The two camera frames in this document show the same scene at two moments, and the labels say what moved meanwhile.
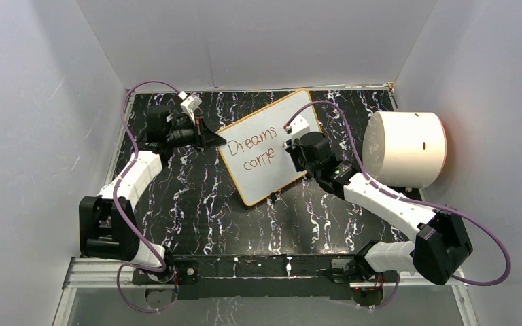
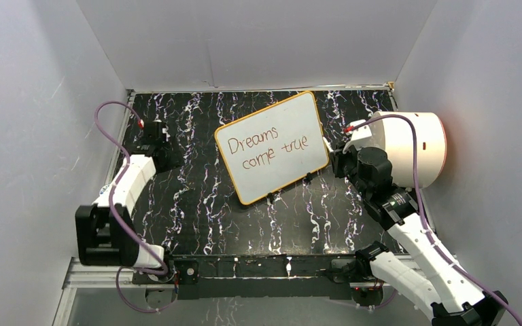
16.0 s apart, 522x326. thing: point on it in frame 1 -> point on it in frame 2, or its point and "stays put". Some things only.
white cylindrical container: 404,149 stays put
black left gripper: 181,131 -> 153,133
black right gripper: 293,151 -> 338,157
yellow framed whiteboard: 255,151 stays put
